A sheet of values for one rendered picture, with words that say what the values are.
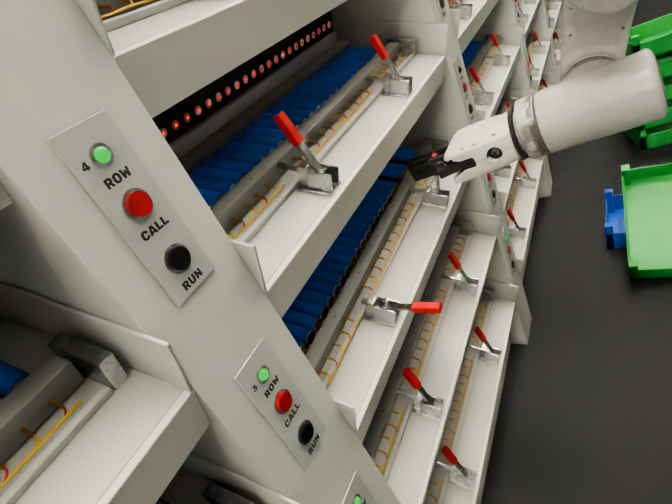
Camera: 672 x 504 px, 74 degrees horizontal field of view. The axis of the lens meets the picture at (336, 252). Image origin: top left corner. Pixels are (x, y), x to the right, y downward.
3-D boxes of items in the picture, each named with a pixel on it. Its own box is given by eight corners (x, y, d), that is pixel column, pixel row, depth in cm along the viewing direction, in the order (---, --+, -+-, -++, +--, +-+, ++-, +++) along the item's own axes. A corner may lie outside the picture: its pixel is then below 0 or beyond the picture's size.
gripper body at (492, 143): (533, 169, 59) (455, 192, 66) (540, 136, 66) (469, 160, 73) (512, 120, 56) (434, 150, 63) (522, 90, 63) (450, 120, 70)
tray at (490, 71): (517, 60, 136) (526, 10, 127) (479, 153, 95) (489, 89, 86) (451, 56, 143) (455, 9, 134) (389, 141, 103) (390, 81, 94)
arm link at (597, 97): (534, 77, 61) (531, 116, 55) (649, 29, 52) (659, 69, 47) (555, 125, 65) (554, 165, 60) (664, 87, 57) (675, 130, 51)
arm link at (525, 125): (551, 166, 58) (527, 172, 60) (556, 136, 64) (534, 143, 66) (528, 109, 55) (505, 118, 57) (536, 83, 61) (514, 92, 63)
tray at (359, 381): (470, 175, 89) (477, 131, 83) (357, 454, 48) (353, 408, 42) (376, 161, 96) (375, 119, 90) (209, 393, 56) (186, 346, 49)
